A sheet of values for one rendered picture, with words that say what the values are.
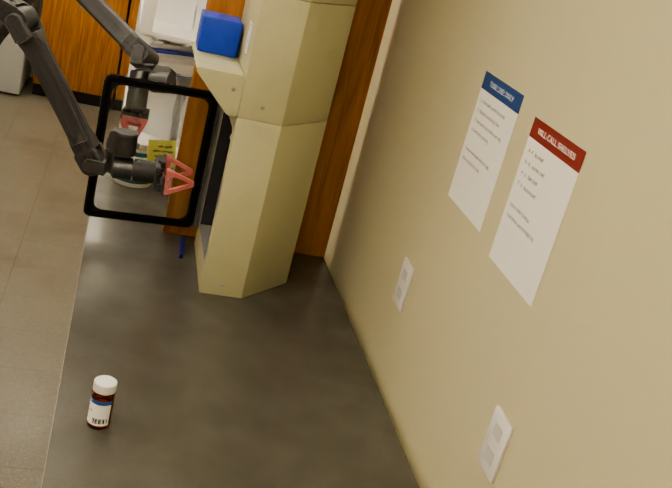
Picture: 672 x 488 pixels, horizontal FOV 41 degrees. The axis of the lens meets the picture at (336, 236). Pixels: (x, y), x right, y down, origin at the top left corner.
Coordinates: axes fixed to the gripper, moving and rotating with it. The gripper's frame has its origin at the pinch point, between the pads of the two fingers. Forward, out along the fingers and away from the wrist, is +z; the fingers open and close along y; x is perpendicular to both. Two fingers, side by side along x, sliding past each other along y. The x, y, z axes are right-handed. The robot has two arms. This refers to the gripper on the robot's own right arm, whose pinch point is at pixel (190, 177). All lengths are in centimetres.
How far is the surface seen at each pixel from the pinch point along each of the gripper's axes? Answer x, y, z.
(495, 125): -40, -63, 51
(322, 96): -27.6, -4.2, 29.1
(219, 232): 8.4, -14.5, 8.2
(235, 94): -26.9, -14.7, 6.2
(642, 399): -23, -134, 51
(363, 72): -31, 23, 45
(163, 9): -22, 128, -9
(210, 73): -30.8, -14.8, -0.4
